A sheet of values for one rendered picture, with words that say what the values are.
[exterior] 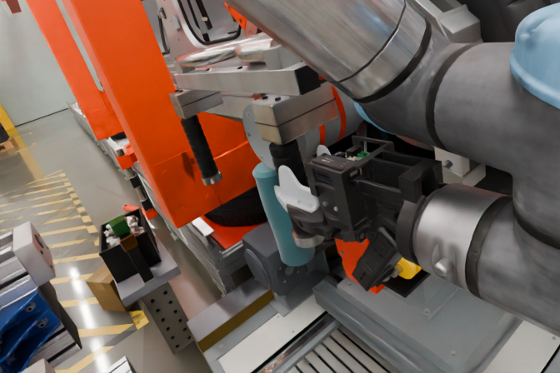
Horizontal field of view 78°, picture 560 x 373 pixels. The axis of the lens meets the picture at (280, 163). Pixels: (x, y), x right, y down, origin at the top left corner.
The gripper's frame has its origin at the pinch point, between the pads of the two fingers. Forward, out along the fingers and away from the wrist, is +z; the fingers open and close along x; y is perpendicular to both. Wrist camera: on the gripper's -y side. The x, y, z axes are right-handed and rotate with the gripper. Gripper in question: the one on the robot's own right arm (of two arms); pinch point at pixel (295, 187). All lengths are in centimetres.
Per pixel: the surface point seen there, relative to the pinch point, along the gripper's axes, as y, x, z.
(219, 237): -56, -12, 89
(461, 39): 12.3, -21.7, -10.4
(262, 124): 9.4, 1.7, 0.8
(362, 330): -68, -24, 24
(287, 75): 14.4, -1.2, -2.5
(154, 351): -84, 29, 87
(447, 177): -6.6, -20.1, -8.3
